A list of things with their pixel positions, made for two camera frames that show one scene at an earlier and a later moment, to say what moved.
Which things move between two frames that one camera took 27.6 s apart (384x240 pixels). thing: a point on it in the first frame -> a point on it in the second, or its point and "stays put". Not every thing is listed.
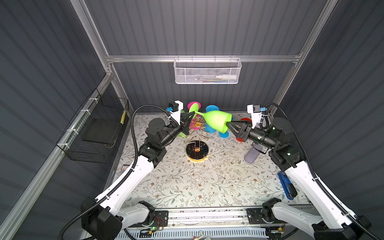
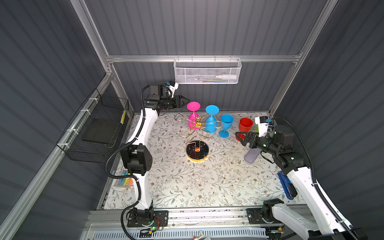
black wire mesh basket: (93, 132) stays put
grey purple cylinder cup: (253, 153) stays put
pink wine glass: (195, 121) stays put
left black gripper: (184, 126) -> (179, 101)
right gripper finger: (240, 123) -> (243, 135)
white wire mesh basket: (207, 71) stays put
